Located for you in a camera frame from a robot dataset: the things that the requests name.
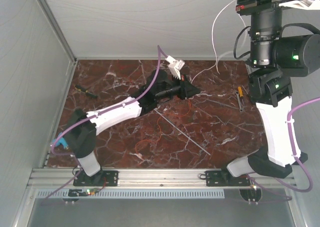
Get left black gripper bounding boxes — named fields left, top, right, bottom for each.
left=157, top=73, right=202, bottom=102

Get white wire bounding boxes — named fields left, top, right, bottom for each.
left=190, top=0, right=247, bottom=85

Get long white zip tie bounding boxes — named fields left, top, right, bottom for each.
left=155, top=110, right=211, bottom=156

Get orange wire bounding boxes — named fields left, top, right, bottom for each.
left=134, top=98, right=193, bottom=155

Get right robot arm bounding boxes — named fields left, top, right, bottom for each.
left=221, top=0, right=320, bottom=186

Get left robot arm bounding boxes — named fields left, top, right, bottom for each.
left=63, top=70, right=201, bottom=186

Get silver wrench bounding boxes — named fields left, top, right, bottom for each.
left=235, top=91, right=243, bottom=112

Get blue plastic fitting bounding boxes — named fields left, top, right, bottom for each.
left=50, top=132, right=69, bottom=150

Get small circuit board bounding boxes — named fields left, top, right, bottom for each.
left=85, top=188, right=100, bottom=196

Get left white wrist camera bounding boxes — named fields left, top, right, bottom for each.
left=165, top=55, right=185, bottom=80

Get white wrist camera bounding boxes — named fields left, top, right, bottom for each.
left=278, top=0, right=320, bottom=11
left=165, top=55, right=185, bottom=80

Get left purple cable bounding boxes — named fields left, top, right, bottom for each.
left=39, top=45, right=169, bottom=207

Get yellow handled screwdriver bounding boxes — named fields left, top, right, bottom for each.
left=237, top=86, right=244, bottom=98

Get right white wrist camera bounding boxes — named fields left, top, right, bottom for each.
left=278, top=0, right=320, bottom=11

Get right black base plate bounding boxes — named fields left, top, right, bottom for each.
left=204, top=170, right=251, bottom=187

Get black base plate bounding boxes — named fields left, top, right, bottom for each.
left=73, top=170, right=119, bottom=187
left=204, top=170, right=251, bottom=187

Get slotted grey cable duct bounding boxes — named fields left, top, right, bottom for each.
left=35, top=188, right=225, bottom=199

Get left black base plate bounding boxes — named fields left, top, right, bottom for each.
left=73, top=170, right=119, bottom=187

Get aluminium front rail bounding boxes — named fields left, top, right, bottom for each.
left=27, top=167, right=298, bottom=187

